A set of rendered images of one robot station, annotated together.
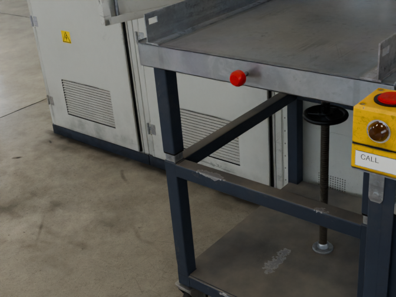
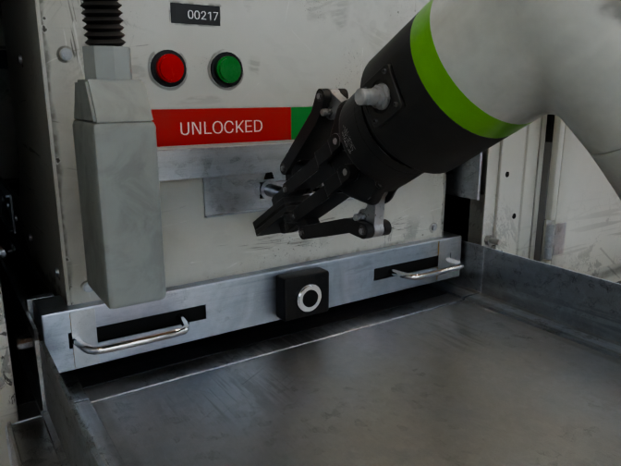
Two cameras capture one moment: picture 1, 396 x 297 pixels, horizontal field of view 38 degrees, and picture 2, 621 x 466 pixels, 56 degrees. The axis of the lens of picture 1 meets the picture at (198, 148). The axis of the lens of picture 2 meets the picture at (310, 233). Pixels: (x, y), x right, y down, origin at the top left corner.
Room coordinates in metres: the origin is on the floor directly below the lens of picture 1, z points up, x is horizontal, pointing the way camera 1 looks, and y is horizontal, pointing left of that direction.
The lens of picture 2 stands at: (1.47, 0.02, 1.12)
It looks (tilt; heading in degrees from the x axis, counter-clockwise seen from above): 14 degrees down; 285
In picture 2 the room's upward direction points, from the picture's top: straight up
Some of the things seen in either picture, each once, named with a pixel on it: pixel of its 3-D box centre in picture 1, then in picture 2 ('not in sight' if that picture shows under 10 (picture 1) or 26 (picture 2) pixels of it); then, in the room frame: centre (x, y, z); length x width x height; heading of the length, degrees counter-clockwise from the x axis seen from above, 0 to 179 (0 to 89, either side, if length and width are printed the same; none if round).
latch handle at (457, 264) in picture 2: not in sight; (427, 267); (1.52, -0.72, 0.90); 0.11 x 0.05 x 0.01; 48
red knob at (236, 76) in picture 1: (240, 76); not in sight; (1.11, -0.10, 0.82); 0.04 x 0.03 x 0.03; 138
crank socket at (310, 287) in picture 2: not in sight; (303, 294); (1.64, -0.58, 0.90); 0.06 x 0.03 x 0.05; 48
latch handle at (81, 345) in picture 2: not in sight; (134, 332); (1.77, -0.43, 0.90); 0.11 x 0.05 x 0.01; 48
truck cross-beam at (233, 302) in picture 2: not in sight; (286, 286); (1.67, -0.60, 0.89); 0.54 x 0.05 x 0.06; 48
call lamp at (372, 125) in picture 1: (376, 132); not in sight; (0.69, -0.24, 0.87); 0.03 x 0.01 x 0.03; 48
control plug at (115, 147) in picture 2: not in sight; (117, 190); (1.75, -0.39, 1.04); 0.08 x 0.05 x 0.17; 138
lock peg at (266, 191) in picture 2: not in sight; (278, 184); (1.67, -0.55, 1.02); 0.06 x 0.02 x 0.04; 138
